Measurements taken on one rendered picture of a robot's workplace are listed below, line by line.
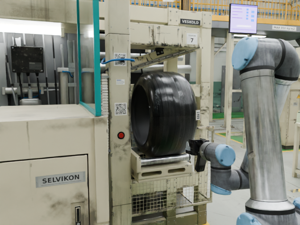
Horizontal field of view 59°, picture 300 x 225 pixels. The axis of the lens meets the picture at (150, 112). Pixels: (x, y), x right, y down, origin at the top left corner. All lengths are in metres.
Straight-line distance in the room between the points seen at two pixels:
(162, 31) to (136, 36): 0.20
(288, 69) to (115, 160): 1.05
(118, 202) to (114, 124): 0.48
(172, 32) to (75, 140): 1.32
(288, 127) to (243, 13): 2.44
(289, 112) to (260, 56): 5.05
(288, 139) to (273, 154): 5.15
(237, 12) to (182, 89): 4.24
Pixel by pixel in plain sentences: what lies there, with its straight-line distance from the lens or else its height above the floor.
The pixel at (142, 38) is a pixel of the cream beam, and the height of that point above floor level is 1.68.
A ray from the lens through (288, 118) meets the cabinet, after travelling 6.00.
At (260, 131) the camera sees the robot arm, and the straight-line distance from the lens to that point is 0.93.
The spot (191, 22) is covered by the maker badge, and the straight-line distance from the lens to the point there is 2.44.
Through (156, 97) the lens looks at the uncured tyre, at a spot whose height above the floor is 1.29.
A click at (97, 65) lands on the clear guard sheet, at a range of 0.86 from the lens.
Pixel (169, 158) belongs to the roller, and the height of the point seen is 0.91.
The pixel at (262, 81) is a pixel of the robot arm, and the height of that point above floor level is 1.38.
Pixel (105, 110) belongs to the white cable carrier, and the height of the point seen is 1.22.
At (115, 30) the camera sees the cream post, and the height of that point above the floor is 1.67.
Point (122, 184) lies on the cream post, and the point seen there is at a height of 0.75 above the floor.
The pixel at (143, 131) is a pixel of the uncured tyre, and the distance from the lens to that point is 1.96.
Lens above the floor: 1.38
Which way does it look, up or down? 7 degrees down
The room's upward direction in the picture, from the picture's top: straight up
